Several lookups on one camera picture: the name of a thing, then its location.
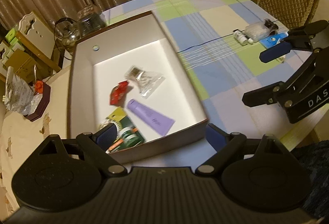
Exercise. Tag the dark hair scrunchie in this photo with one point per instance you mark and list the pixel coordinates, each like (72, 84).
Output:
(271, 26)

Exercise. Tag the checked tablecloth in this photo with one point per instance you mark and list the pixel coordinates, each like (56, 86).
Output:
(222, 70)

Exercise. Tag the dark glass jar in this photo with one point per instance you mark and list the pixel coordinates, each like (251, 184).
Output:
(90, 20)

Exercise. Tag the red snack packet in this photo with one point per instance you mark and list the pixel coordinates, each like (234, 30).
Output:
(118, 93)

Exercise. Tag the blue toothpaste tube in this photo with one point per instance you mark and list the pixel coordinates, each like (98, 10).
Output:
(273, 40)

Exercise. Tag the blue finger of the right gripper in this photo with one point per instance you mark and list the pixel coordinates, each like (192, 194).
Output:
(270, 94)
(297, 39)

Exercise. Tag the crumpled silver foil bag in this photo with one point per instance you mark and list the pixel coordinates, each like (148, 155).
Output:
(18, 94)

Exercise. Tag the cotton swab bag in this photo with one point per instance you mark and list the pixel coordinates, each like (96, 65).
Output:
(147, 82)

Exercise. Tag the dark wooden tray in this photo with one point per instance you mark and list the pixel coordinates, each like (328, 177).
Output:
(40, 101)

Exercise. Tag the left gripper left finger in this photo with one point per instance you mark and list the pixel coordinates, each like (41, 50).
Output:
(95, 147)

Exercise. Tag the purple cream tube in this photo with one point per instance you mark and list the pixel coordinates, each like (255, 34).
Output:
(157, 121)

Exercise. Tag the glass kettle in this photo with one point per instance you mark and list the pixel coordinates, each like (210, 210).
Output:
(66, 31)

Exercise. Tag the cardboard box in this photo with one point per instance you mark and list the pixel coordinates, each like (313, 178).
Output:
(22, 64)

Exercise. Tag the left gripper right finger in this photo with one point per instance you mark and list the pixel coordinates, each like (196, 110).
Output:
(226, 146)

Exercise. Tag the white pill bottle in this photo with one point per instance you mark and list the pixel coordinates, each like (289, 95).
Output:
(240, 37)

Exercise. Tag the white carved chair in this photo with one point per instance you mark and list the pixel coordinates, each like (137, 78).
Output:
(38, 38)

